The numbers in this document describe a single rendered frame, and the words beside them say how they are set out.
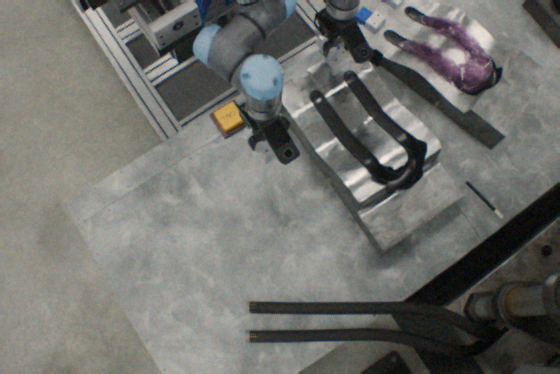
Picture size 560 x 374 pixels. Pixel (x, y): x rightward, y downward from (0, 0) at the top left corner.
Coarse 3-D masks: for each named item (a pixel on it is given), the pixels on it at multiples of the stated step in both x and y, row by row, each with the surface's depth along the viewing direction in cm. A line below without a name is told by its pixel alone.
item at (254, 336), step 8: (248, 336) 130; (256, 336) 130; (264, 336) 129; (272, 336) 129; (280, 336) 129; (288, 336) 128; (296, 336) 128; (304, 336) 128; (312, 336) 127; (320, 336) 127; (328, 336) 127; (336, 336) 126; (344, 336) 126; (352, 336) 126
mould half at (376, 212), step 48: (288, 96) 140; (336, 96) 140; (384, 96) 141; (336, 144) 137; (384, 144) 133; (432, 144) 132; (336, 192) 142; (384, 192) 134; (432, 192) 136; (384, 240) 133
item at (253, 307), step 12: (252, 312) 132; (264, 312) 131; (276, 312) 130; (288, 312) 130; (300, 312) 129; (312, 312) 128; (324, 312) 128; (336, 312) 127; (348, 312) 126; (360, 312) 126; (372, 312) 125; (384, 312) 124; (396, 312) 124
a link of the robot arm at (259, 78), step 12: (252, 60) 97; (264, 60) 97; (240, 72) 99; (252, 72) 96; (264, 72) 96; (276, 72) 96; (240, 84) 99; (252, 84) 96; (264, 84) 95; (276, 84) 96; (252, 96) 98; (264, 96) 98; (276, 96) 101; (252, 108) 105; (264, 108) 103; (276, 108) 106
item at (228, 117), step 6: (222, 108) 144; (228, 108) 144; (234, 108) 144; (216, 114) 144; (222, 114) 144; (228, 114) 144; (234, 114) 144; (222, 120) 143; (228, 120) 143; (234, 120) 143; (240, 120) 143; (222, 126) 143; (228, 126) 143; (234, 126) 144
